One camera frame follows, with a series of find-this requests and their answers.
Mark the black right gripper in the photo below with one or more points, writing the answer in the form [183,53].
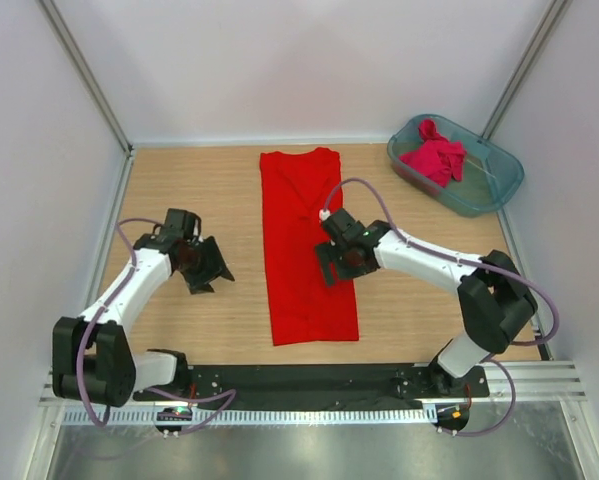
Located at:
[326,253]

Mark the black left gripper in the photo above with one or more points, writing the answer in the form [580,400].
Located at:
[215,267]

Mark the red t shirt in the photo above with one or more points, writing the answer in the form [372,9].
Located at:
[302,307]

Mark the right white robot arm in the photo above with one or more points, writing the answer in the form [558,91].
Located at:
[494,302]

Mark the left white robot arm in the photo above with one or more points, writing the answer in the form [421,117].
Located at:
[91,356]

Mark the teal plastic bin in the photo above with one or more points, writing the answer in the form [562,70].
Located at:
[491,175]

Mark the magenta t shirt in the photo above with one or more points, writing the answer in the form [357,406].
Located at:
[437,158]

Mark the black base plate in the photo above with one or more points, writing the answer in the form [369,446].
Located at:
[334,387]

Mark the white slotted cable duct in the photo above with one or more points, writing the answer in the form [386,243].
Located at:
[161,415]

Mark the aluminium front rail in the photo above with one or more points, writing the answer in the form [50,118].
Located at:
[533,381]

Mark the left aluminium corner post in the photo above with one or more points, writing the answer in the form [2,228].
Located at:
[73,51]

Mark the aluminium corner post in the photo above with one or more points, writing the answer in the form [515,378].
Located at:
[546,27]
[73,51]

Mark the right aluminium corner post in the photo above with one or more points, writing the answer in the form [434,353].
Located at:
[546,27]

